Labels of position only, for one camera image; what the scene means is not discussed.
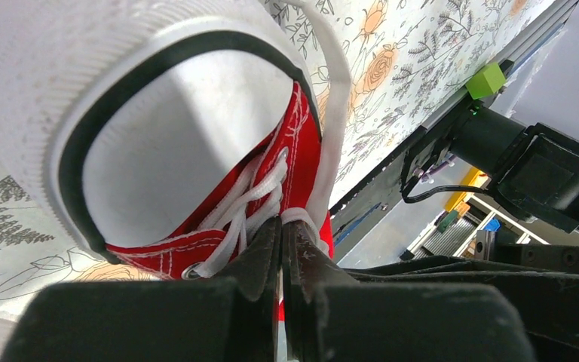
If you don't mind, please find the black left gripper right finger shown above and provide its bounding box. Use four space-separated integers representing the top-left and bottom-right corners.
281 222 357 361

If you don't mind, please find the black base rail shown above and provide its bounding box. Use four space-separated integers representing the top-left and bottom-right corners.
331 96 473 262

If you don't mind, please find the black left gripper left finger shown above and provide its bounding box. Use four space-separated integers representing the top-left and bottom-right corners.
215 217 282 361

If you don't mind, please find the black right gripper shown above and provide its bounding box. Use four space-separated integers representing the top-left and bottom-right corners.
348 244 579 361

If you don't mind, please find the yellow plastic object outside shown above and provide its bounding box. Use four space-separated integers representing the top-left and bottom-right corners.
444 167 488 213

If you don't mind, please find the green cube on rail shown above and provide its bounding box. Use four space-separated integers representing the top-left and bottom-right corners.
465 63 507 100

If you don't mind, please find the floral patterned table mat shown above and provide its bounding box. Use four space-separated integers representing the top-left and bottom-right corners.
0 1 548 320

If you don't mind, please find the red canvas sneaker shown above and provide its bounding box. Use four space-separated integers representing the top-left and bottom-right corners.
0 1 351 280

